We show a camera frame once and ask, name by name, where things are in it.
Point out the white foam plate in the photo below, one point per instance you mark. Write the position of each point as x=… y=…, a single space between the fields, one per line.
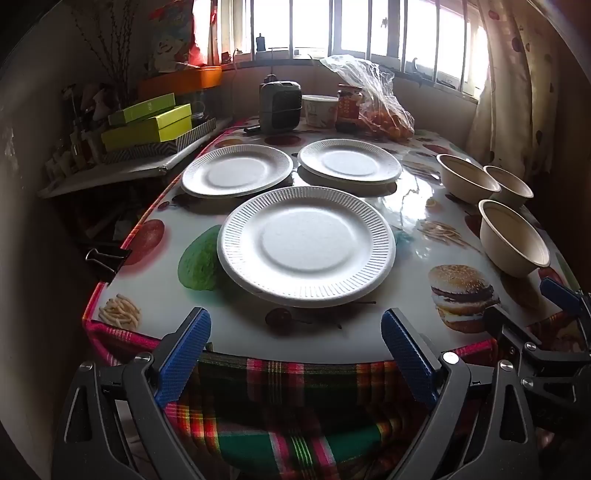
x=349 y=161
x=307 y=247
x=238 y=170

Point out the cluster of small bottles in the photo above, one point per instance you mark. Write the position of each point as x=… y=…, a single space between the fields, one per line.
x=74 y=143

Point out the chevron pattern box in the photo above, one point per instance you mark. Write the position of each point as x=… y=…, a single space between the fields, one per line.
x=161 y=145

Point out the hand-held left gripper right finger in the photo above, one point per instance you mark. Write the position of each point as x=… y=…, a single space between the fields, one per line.
x=408 y=355

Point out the lime green flat box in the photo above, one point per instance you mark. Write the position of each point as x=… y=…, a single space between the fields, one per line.
x=152 y=127

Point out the black hook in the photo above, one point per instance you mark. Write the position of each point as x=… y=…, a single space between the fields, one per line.
x=415 y=64

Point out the white shelf board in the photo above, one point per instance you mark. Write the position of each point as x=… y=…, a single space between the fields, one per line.
x=115 y=173

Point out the colourful gift bag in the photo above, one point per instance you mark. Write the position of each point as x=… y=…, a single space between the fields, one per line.
x=171 y=37

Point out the beige paper bowl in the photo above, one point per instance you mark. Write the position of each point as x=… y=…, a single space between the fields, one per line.
x=466 y=177
x=512 y=240
x=510 y=187

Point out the white paper tub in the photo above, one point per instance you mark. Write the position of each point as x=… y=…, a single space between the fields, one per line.
x=319 y=110

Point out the glass jar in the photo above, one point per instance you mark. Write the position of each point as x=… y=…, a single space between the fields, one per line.
x=203 y=105

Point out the bare decorative branches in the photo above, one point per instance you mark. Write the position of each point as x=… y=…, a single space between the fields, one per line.
x=111 y=46

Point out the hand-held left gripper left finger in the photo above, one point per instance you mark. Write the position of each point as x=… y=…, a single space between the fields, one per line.
x=184 y=355

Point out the food print tablecloth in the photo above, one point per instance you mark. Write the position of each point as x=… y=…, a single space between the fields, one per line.
x=415 y=207

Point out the barred window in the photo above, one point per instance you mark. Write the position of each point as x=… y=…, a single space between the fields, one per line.
x=346 y=27

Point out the plastic bag of oranges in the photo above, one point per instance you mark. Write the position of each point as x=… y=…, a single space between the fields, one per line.
x=378 y=101

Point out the dark green flat box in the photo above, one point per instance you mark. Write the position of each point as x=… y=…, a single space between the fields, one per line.
x=143 y=108

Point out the orange box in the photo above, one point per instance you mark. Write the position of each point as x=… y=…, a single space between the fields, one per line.
x=180 y=81

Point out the red label jar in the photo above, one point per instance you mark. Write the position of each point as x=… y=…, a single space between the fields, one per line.
x=349 y=108

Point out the black binder clip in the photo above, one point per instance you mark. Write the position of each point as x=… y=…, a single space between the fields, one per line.
x=104 y=261

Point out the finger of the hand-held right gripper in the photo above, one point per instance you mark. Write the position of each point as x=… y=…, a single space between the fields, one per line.
x=508 y=327
x=561 y=295

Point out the small grey heater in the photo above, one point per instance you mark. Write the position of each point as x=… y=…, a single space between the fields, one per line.
x=279 y=104

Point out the dark small bottle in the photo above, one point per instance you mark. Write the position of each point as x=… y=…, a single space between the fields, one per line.
x=261 y=44

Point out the plaid blanket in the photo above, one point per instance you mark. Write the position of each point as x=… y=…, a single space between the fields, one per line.
x=300 y=415

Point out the cream printed curtain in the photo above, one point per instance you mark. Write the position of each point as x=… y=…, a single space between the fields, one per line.
x=517 y=83

